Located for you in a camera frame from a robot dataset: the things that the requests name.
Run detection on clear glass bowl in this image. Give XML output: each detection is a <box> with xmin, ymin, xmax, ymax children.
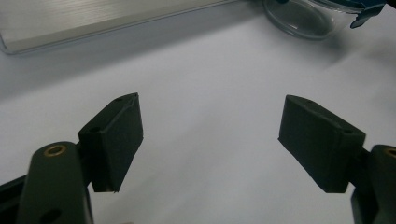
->
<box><xmin>262</xmin><ymin>0</ymin><xmax>362</xmax><ymax>41</ymax></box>

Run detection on blue plastic piece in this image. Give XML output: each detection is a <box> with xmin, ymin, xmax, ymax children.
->
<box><xmin>323</xmin><ymin>0</ymin><xmax>388</xmax><ymax>30</ymax></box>

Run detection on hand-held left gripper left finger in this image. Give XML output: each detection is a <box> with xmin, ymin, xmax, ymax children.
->
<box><xmin>16</xmin><ymin>91</ymin><xmax>145</xmax><ymax>224</ymax></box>

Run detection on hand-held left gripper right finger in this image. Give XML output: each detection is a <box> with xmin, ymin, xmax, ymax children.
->
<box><xmin>277</xmin><ymin>94</ymin><xmax>396</xmax><ymax>224</ymax></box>

